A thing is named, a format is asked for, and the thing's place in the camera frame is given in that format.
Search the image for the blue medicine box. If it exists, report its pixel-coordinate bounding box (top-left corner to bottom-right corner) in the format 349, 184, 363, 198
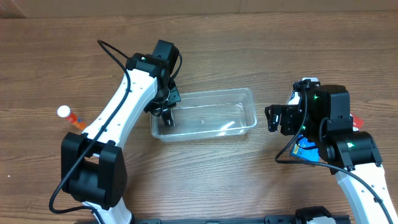
289, 134, 320, 162

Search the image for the clear plastic container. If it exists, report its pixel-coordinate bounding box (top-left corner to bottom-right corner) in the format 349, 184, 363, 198
150, 88, 257, 142

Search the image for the red medicine box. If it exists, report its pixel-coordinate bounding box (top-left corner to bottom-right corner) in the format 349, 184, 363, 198
351, 114, 364, 131

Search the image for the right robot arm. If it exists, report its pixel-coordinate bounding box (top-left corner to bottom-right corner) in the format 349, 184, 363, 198
264, 79, 397, 223

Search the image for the white medicine box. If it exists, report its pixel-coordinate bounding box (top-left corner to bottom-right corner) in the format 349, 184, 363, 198
287, 77, 318, 105

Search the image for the orange pill bottle white cap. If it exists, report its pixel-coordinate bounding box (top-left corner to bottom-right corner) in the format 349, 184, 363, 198
57, 105, 87, 130

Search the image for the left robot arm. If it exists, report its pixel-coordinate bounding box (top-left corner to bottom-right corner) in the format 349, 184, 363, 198
49, 40, 182, 223

